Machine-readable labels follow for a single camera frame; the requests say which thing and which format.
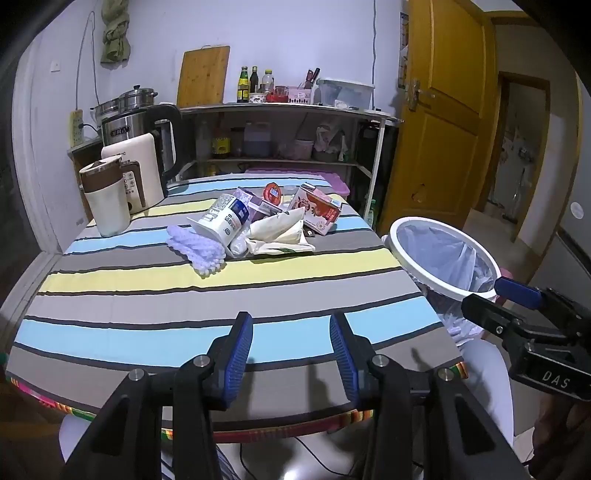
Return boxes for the clear storage box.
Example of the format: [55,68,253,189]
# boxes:
[316,78,376,109]

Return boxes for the grey refrigerator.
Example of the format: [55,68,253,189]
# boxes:
[531,194,591,301]

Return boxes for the pink-lid storage box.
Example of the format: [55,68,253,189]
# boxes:
[245,167,350,201]

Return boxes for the white yogurt cup blue label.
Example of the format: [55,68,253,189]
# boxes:
[187,193,251,250]

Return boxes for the steel steamer pot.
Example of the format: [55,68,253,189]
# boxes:
[91,84,158,120]

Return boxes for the striped tablecloth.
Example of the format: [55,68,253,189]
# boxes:
[4,172,469,444]

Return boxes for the yellow wooden door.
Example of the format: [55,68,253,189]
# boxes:
[376,0,499,232]

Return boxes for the white thermos cup brown lid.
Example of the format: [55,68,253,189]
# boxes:
[78,156,132,238]

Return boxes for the cream kitchen appliance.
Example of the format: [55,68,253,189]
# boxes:
[100,133,166,215]

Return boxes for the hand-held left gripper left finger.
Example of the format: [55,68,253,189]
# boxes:
[62,312,254,480]

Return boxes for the metal door handle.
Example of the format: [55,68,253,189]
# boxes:
[405,78,435,112]

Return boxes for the person's right hand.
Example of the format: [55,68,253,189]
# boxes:
[530,396,591,467]

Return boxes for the large grey jug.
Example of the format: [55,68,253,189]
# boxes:
[243,122,271,157]

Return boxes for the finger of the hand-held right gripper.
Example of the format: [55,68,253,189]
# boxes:
[461,294,550,354]
[495,276,591,340]

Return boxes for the crumpled plastic bags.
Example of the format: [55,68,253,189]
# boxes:
[314,122,347,162]

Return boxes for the green hanging cloth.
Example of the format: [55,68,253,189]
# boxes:
[100,0,132,65]

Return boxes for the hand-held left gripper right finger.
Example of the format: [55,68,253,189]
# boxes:
[329,312,532,480]

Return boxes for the purple carton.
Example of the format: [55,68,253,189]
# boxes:
[233,187,283,222]

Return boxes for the steel electric kettle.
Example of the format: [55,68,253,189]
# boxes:
[100,104,183,185]

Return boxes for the wooden cutting board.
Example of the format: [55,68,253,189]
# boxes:
[177,45,230,109]

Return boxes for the white trash bin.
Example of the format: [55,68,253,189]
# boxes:
[387,217,504,324]

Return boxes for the yellow label oil bottle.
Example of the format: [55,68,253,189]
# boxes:
[211,124,232,158]

